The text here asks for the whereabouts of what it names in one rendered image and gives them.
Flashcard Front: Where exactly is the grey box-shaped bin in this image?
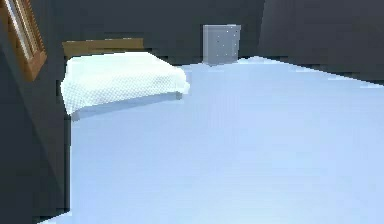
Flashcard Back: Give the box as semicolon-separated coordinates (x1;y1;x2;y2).
202;23;242;66

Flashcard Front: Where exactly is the white bed with wooden headboard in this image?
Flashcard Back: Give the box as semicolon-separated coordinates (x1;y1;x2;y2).
60;37;191;122

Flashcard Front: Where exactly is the wooden framed wall picture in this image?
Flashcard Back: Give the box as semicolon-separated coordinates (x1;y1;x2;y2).
0;0;48;83

